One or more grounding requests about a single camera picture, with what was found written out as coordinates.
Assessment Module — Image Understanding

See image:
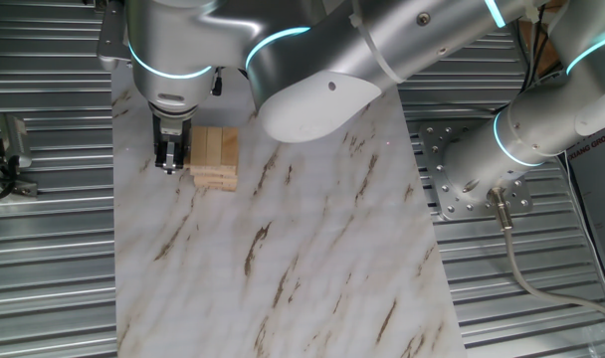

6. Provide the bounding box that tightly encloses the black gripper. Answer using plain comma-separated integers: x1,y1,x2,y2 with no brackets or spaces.
150,112,193,176

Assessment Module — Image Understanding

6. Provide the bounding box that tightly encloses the grey clamp device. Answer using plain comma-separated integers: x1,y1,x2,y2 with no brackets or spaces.
0,138,39,201

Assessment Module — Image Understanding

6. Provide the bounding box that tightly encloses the white marble pattern mat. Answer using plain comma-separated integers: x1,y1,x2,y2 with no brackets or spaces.
110,59,468,358

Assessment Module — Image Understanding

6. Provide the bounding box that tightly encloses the brown wooden board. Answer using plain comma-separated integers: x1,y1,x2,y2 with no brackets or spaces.
518,0,565,76

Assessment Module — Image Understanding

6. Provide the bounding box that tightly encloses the white paper with red text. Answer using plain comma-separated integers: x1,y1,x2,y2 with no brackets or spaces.
565,123,605,299

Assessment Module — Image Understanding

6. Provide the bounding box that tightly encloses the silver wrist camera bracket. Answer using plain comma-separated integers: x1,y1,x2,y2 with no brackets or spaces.
97,0,134,72

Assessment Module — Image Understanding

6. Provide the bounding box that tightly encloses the silver depth camera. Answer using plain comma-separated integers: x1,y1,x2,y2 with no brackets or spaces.
0,113,34,170

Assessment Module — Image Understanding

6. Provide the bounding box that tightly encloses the white cable tie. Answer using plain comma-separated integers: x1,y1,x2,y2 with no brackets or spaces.
348,0,406,85

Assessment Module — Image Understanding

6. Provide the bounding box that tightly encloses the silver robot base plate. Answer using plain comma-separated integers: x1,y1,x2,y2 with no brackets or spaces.
418,121,535,222

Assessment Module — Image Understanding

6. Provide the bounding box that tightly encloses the grey cable with metal connector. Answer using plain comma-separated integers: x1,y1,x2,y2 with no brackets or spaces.
486,187,605,324

